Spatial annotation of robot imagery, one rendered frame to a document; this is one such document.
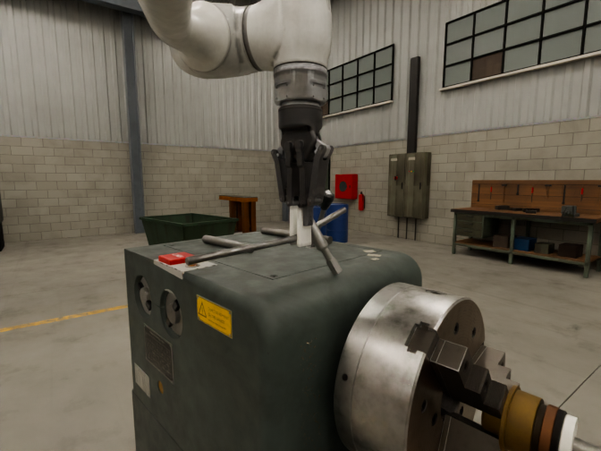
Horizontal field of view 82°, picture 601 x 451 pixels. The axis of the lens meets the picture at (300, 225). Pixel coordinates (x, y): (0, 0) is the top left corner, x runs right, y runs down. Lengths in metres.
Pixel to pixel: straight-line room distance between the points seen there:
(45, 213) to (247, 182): 5.47
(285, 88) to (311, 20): 0.10
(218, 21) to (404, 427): 0.65
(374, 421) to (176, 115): 10.58
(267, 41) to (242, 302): 0.41
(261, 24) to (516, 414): 0.68
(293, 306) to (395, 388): 0.18
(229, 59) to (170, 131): 10.19
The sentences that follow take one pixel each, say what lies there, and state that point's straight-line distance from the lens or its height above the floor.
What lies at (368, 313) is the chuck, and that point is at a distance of 0.59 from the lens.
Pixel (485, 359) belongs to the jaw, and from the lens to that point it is 0.73.
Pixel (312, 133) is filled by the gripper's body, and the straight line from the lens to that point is 0.58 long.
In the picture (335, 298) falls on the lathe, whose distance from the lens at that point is 0.60.
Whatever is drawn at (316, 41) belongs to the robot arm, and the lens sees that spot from 0.60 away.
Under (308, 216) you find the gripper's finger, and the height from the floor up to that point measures 1.36.
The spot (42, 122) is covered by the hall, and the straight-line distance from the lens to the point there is 10.42.
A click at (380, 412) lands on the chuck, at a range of 0.56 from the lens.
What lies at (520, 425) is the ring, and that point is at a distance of 0.61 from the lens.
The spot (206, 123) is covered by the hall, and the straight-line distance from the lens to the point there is 11.18.
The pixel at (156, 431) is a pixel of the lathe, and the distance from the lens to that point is 1.02.
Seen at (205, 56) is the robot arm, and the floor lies 1.62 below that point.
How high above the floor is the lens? 1.43
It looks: 8 degrees down
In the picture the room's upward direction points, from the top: straight up
